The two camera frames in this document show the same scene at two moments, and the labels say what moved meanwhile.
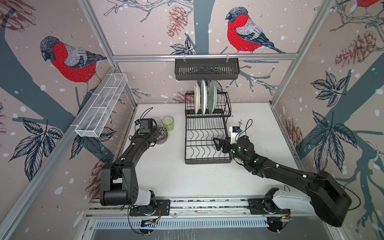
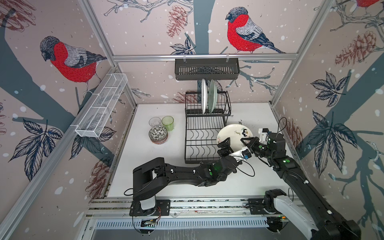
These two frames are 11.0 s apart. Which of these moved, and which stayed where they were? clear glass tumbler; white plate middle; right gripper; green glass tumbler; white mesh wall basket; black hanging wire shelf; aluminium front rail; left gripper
Moved: right gripper; left gripper
Stayed: aluminium front rail; white mesh wall basket; green glass tumbler; clear glass tumbler; black hanging wire shelf; white plate middle
